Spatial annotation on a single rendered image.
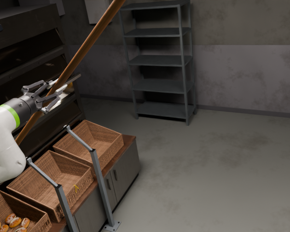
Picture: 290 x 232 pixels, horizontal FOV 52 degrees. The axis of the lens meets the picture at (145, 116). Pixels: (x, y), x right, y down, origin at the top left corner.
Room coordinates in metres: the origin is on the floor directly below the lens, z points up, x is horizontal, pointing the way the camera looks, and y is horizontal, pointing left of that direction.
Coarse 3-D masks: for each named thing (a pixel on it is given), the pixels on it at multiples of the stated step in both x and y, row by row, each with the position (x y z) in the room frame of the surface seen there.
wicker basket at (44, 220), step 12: (0, 192) 1.96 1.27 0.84; (0, 204) 1.91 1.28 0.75; (12, 204) 1.92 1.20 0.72; (24, 204) 1.85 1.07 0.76; (0, 216) 1.85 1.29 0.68; (24, 216) 1.88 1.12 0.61; (36, 216) 1.81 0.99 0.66; (12, 228) 1.79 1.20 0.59; (36, 228) 1.64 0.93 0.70; (48, 228) 1.72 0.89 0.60
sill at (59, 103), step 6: (66, 96) 2.97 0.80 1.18; (72, 96) 2.98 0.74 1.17; (60, 102) 2.84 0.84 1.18; (66, 102) 2.88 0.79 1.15; (54, 108) 2.72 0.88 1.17; (42, 114) 2.61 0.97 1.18; (48, 114) 2.64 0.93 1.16; (42, 120) 2.55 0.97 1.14; (24, 126) 2.41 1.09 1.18; (18, 132) 2.31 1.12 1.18
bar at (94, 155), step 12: (60, 132) 2.22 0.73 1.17; (72, 132) 2.29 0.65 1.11; (48, 144) 2.07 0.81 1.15; (84, 144) 2.23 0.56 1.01; (96, 156) 2.20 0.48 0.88; (36, 168) 1.85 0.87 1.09; (96, 168) 2.19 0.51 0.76; (48, 180) 1.81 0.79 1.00; (60, 192) 1.76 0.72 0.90; (60, 204) 1.77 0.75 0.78; (108, 204) 2.20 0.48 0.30; (108, 216) 2.19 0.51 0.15; (72, 228) 1.76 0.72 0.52; (108, 228) 2.17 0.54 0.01
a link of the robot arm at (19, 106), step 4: (12, 100) 0.95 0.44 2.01; (16, 100) 0.95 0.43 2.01; (20, 100) 0.96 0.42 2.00; (8, 104) 0.93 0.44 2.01; (12, 104) 0.93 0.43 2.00; (16, 104) 0.93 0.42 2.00; (20, 104) 0.94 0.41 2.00; (24, 104) 0.95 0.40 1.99; (12, 108) 0.91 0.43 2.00; (16, 108) 0.92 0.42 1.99; (20, 108) 0.93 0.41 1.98; (24, 108) 0.94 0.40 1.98; (28, 108) 0.95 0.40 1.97; (16, 112) 0.91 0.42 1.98; (20, 112) 0.92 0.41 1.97; (24, 112) 0.93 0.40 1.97; (28, 112) 0.94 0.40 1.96; (20, 116) 0.91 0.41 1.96; (24, 116) 0.93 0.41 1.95; (28, 116) 0.94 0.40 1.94; (20, 120) 0.91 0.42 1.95; (24, 120) 0.93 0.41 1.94; (20, 124) 0.92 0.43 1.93
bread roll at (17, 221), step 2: (16, 218) 1.84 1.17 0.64; (18, 218) 1.84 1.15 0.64; (20, 218) 1.86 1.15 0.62; (12, 220) 1.82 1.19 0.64; (14, 220) 1.81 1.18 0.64; (16, 220) 1.82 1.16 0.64; (18, 220) 1.82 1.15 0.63; (20, 220) 1.83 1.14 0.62; (10, 222) 1.81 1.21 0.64; (12, 222) 1.80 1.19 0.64; (14, 222) 1.80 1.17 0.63; (16, 222) 1.81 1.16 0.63; (18, 222) 1.82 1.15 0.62; (20, 222) 1.83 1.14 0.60; (10, 224) 1.79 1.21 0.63; (12, 224) 1.79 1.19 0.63; (14, 224) 1.79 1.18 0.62; (16, 224) 1.80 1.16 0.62; (18, 224) 1.81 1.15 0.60; (10, 226) 1.79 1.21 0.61; (12, 226) 1.79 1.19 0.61; (14, 226) 1.79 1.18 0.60
